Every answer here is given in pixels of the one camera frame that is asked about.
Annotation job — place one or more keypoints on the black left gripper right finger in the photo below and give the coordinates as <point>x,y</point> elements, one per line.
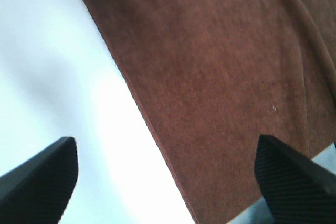
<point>296,189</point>

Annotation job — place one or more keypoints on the brown towel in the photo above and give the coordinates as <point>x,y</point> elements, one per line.
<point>211,76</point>

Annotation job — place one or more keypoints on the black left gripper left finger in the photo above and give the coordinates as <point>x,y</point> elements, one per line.
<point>39,190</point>

